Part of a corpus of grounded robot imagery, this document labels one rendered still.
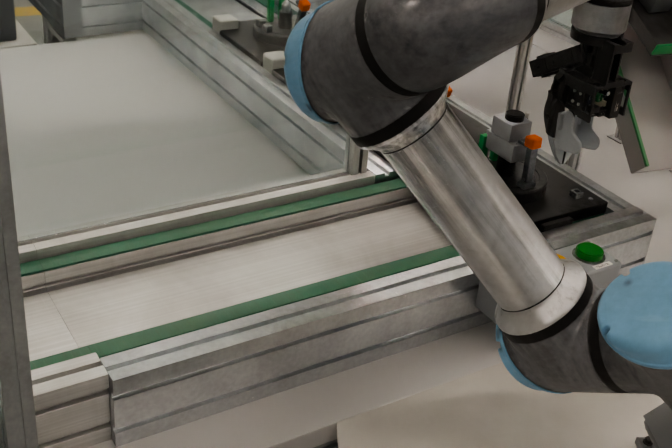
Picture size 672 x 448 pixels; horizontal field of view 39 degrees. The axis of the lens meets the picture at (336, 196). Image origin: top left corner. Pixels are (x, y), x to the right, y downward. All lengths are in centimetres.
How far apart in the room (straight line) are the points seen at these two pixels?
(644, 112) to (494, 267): 73
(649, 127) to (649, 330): 74
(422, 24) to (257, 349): 51
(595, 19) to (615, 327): 48
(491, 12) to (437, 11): 5
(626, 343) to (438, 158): 26
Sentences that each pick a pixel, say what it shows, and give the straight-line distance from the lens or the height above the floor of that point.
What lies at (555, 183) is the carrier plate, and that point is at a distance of 159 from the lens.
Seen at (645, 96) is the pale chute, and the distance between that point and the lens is 171.
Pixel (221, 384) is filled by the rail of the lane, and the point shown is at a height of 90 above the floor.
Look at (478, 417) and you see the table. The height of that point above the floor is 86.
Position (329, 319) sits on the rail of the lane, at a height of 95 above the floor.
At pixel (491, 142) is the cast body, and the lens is 153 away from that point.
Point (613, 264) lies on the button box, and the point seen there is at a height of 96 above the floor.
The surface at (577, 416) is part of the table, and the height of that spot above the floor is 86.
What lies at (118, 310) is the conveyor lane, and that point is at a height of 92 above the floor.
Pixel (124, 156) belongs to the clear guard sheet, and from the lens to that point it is 135.
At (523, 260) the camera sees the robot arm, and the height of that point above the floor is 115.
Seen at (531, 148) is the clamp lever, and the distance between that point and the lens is 148.
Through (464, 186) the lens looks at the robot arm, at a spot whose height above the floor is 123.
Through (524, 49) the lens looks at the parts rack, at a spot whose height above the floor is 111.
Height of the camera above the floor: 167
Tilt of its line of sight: 29 degrees down
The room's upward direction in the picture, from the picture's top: 5 degrees clockwise
